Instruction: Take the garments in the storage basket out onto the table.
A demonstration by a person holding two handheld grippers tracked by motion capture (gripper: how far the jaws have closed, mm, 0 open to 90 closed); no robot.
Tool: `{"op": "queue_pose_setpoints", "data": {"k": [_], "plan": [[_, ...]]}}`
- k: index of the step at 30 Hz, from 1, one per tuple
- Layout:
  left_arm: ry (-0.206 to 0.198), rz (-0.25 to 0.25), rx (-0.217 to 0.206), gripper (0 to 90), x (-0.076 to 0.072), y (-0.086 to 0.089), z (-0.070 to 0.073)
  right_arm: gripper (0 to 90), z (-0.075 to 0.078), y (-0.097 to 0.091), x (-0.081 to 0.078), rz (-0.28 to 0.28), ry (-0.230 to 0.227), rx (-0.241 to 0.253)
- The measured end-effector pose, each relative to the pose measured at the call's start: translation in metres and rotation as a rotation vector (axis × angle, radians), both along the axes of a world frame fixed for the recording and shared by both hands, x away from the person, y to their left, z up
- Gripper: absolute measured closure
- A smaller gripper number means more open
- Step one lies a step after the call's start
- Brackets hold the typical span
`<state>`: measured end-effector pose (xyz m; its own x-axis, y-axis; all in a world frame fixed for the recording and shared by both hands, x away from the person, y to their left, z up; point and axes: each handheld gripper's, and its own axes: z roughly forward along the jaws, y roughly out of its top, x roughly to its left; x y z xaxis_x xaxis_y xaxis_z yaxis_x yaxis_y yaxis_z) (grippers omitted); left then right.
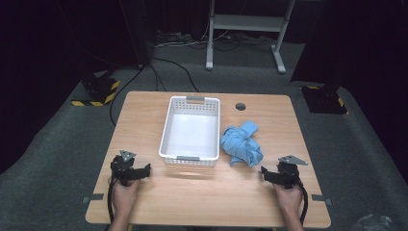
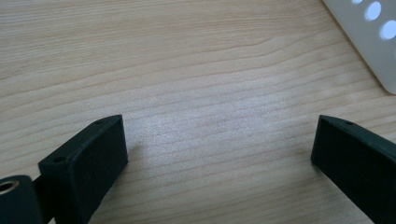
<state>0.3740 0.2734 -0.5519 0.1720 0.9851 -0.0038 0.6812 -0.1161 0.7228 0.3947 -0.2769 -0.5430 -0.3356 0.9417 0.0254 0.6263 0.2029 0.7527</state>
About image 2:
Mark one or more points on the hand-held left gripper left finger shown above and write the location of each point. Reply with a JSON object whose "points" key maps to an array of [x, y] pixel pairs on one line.
{"points": [[84, 168]]}

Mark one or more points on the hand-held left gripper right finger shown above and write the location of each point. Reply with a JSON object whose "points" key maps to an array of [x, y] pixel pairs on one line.
{"points": [[358, 161]]}

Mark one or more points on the white perforated plastic basket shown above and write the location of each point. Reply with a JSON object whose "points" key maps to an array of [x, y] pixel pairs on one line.
{"points": [[367, 40]]}

